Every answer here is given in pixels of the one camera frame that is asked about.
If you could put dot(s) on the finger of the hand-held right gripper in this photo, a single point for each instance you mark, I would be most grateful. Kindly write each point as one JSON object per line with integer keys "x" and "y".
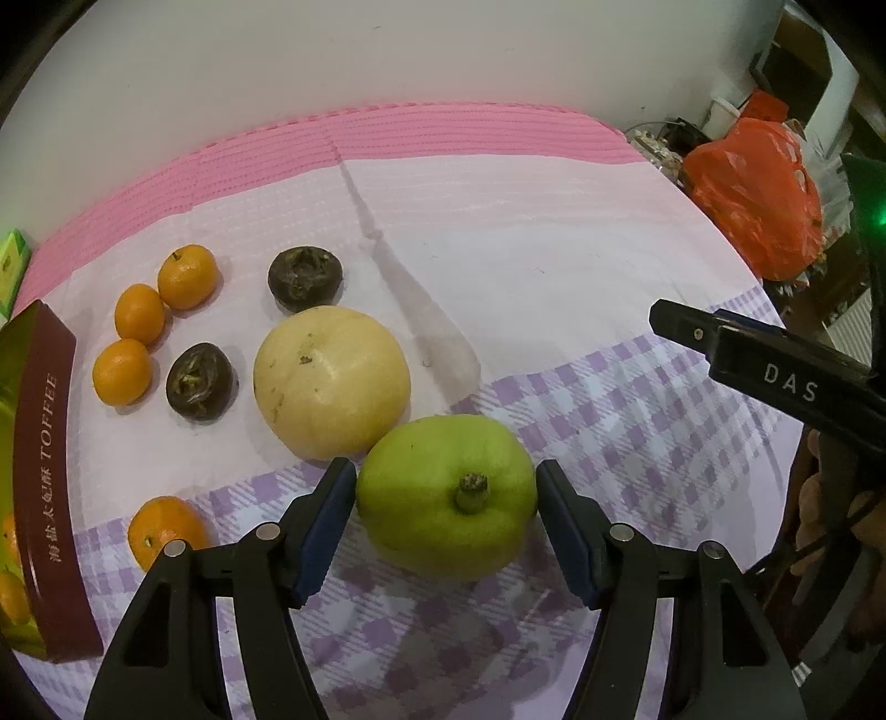
{"x": 782, "y": 388}
{"x": 682, "y": 325}

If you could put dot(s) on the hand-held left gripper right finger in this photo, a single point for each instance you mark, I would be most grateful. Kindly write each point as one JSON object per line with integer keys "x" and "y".
{"x": 564, "y": 533}

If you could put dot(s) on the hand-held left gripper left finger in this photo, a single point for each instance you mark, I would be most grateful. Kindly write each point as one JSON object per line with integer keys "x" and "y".
{"x": 325, "y": 526}

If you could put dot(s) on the green apple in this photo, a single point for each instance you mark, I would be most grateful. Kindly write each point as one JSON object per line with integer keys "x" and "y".
{"x": 429, "y": 498}

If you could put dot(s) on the pale yellow pear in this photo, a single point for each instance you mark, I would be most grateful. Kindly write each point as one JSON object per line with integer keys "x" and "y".
{"x": 332, "y": 381}

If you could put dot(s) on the orange mandarin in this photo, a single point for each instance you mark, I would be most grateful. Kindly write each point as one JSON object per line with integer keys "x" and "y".
{"x": 10, "y": 599}
{"x": 188, "y": 277}
{"x": 163, "y": 523}
{"x": 122, "y": 372}
{"x": 5, "y": 536}
{"x": 140, "y": 315}

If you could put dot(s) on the dark brown wrinkled fruit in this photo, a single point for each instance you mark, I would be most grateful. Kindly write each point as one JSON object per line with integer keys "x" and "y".
{"x": 304, "y": 280}
{"x": 202, "y": 384}

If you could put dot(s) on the gold tin box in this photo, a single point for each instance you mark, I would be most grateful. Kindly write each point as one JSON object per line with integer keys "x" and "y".
{"x": 48, "y": 450}

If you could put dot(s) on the person's right hand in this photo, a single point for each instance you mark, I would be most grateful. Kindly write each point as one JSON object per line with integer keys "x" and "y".
{"x": 813, "y": 505}

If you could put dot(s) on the white plastic bag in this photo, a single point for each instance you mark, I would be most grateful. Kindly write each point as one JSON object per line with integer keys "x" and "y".
{"x": 827, "y": 173}

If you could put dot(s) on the orange plastic bag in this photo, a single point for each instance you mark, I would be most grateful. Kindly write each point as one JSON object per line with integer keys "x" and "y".
{"x": 754, "y": 187}

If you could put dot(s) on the pink and purple plaid cloth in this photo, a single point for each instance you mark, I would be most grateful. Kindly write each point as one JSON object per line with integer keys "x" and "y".
{"x": 519, "y": 277}

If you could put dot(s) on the red packet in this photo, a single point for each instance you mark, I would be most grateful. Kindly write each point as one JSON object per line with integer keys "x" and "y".
{"x": 765, "y": 104}

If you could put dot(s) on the white paper cup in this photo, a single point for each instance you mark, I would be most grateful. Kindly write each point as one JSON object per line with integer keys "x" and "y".
{"x": 723, "y": 114}

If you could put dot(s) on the white appliance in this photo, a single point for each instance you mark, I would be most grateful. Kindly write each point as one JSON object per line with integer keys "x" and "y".
{"x": 810, "y": 69}

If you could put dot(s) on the green and white carton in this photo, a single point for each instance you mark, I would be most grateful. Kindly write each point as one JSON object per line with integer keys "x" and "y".
{"x": 10, "y": 273}

